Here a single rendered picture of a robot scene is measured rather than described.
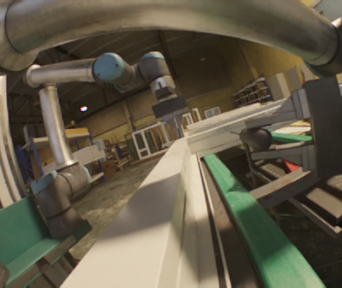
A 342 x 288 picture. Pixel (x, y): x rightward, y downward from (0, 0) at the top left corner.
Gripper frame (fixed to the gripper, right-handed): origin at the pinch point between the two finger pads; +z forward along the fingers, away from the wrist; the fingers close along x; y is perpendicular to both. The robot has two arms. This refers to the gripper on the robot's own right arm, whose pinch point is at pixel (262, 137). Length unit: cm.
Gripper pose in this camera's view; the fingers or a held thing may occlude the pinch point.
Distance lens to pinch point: 25.9
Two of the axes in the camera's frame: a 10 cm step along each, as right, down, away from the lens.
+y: 6.6, -2.6, 7.0
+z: -7.0, 1.3, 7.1
